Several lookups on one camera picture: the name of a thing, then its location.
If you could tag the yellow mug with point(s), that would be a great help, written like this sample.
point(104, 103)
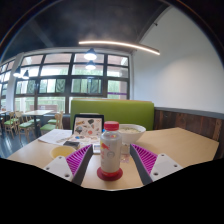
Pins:
point(61, 151)

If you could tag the white bowl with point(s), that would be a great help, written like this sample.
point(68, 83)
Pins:
point(133, 133)

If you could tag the small dark phone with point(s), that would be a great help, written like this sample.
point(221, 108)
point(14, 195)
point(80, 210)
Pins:
point(71, 144)

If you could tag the group of green-seated wooden chairs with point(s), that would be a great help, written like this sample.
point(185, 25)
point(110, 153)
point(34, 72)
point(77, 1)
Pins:
point(26, 124)

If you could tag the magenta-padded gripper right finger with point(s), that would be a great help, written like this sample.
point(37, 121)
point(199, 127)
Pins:
point(164, 165)

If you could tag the large black-framed window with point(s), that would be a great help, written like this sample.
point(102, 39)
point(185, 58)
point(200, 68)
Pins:
point(53, 85)

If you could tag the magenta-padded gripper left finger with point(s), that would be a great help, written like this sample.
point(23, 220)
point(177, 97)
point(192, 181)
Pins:
point(58, 166)

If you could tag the sticker-covered black tablet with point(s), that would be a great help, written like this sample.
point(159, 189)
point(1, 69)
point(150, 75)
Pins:
point(87, 126)

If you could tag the long linear ceiling light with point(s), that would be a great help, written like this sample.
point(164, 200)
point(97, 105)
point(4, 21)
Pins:
point(120, 44)

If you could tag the flat round red coaster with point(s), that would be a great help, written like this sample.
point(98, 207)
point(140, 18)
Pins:
point(100, 175)

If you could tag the group of pendant lamps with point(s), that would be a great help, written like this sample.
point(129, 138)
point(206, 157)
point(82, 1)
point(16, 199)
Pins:
point(90, 55)

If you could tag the clear red-capped drink bottle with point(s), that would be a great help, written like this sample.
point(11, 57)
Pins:
point(111, 153)

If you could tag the green upholstered bench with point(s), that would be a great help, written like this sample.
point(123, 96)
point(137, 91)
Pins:
point(113, 111)

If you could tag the white printed sticker sheet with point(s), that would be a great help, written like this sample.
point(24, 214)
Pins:
point(85, 138)

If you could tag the white paper sheet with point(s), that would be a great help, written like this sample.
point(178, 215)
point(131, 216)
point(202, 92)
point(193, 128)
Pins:
point(53, 136)

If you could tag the light wooden dining table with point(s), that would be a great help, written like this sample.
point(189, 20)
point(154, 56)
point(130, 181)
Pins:
point(36, 112)

